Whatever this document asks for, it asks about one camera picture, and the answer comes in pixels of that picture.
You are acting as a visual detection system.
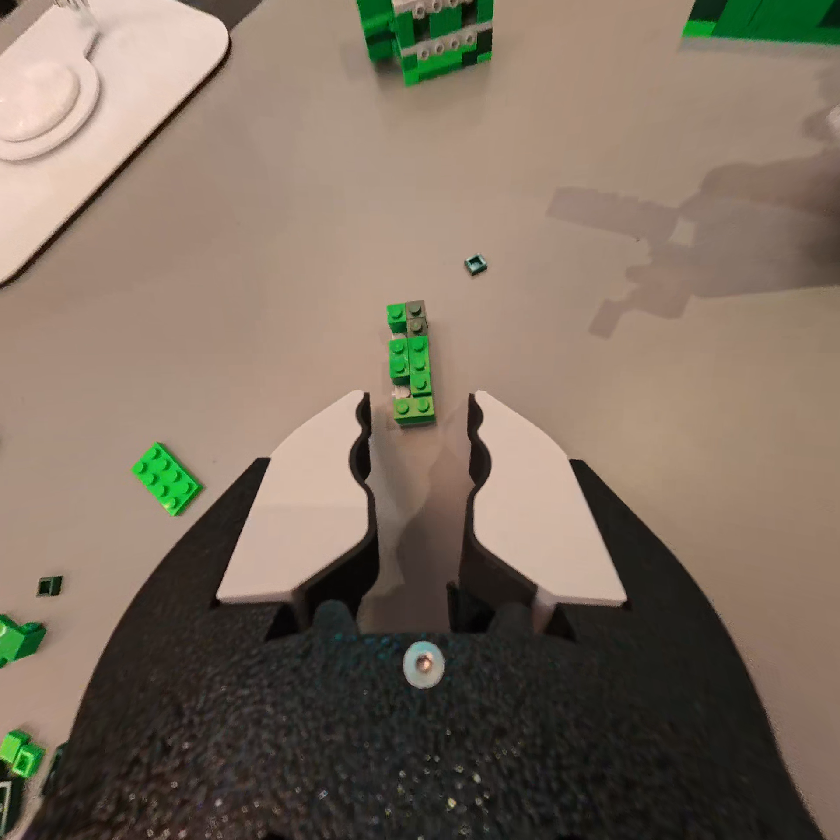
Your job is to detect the green plastic storage bins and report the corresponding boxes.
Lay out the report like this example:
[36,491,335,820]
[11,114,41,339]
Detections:
[681,0,840,42]

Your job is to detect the green flat brick plate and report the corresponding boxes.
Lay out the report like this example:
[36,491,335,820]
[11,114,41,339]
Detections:
[131,441,204,517]

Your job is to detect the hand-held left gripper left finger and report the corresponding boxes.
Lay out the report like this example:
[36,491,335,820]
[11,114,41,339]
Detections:
[215,390,382,627]

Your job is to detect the grey desk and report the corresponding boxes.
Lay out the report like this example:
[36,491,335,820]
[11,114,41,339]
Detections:
[0,0,840,840]

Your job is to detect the green and white brick tower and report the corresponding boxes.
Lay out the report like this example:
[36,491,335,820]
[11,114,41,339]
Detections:
[356,0,494,88]

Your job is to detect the green angled brick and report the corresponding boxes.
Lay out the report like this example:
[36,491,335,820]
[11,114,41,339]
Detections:
[0,613,48,669]

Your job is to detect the long green brick assembly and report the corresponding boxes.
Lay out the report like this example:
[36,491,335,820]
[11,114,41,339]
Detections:
[386,300,438,429]

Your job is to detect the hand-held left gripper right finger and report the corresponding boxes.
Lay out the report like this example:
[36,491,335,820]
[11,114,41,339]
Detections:
[458,390,629,632]

